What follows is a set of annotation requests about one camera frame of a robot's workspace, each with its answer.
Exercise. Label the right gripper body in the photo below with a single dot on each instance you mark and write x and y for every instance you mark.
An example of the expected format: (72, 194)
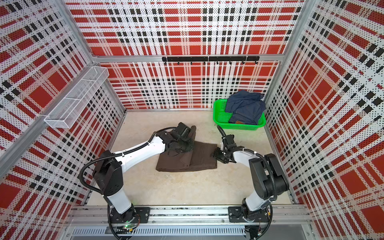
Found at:
(220, 155)

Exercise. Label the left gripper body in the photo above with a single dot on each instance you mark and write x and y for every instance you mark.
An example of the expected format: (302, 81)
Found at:
(185, 146)

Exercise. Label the brown trousers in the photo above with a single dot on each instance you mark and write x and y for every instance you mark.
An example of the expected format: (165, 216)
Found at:
(199, 159)

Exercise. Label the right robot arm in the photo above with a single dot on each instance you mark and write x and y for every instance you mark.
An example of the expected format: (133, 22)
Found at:
(268, 178)

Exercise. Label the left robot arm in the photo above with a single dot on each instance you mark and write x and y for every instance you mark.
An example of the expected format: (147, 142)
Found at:
(105, 174)

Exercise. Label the green plastic basket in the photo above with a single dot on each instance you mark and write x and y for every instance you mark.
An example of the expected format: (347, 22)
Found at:
(221, 118)

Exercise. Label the blue denim jeans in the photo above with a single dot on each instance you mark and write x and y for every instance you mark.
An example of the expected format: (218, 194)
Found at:
(246, 108)

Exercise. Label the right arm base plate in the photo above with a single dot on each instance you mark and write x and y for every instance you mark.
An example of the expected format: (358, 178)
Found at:
(235, 213)

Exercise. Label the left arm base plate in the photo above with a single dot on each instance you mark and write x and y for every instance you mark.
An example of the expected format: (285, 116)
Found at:
(141, 214)

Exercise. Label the black hook rail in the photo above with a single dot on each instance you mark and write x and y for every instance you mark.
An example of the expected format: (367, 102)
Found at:
(212, 59)

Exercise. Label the white wire mesh shelf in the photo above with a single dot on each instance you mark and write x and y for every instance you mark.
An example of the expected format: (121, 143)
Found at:
(68, 110)

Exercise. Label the aluminium front rail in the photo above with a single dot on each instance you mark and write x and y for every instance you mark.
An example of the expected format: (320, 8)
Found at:
(188, 215)

